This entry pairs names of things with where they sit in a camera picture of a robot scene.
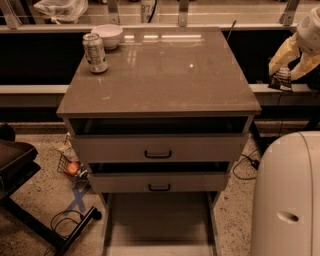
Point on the black wire basket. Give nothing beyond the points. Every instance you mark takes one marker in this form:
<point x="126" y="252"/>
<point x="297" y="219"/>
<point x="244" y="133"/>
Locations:
<point x="81" y="177"/>

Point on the blue tape cross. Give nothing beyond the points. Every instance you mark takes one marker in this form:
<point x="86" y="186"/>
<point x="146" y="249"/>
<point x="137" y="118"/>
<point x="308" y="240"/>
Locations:
<point x="79" y="193"/>

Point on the snack bag in basket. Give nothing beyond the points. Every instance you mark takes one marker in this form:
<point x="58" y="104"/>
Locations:
<point x="67" y="150"/>

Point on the red apple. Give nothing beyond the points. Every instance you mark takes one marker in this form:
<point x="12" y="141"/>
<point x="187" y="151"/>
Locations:
<point x="72" y="168"/>

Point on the open bottom drawer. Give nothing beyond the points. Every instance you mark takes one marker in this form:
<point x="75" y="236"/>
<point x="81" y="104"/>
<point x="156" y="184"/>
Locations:
<point x="160" y="224"/>

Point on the grey drawer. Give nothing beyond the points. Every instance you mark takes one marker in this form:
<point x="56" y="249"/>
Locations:
<point x="167" y="148"/>
<point x="157" y="182"/>

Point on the top grey drawer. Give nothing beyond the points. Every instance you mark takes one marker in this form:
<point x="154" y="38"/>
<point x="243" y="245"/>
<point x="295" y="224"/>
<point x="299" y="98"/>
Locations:
<point x="167" y="148"/>

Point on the silver soda can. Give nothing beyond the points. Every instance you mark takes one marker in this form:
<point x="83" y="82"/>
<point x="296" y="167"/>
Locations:
<point x="95" y="53"/>

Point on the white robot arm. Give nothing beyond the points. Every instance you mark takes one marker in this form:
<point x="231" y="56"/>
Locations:
<point x="286" y="203"/>

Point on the grey drawer cabinet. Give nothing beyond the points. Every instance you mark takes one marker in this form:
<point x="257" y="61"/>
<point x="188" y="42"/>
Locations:
<point x="161" y="81"/>

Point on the black rolling stand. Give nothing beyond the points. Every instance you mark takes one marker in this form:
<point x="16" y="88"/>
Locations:
<point x="45" y="196"/>

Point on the clear plastic bag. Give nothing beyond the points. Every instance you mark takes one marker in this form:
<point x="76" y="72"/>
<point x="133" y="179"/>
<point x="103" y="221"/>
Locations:
<point x="62" y="11"/>

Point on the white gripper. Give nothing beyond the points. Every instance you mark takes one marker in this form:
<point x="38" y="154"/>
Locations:
<point x="309" y="32"/>

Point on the white ceramic bowl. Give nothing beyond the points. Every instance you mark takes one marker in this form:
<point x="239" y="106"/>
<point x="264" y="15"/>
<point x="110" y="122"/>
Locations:
<point x="110" y="34"/>

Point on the middle grey drawer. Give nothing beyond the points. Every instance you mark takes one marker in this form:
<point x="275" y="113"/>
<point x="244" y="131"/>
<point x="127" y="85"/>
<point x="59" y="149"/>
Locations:
<point x="157" y="182"/>

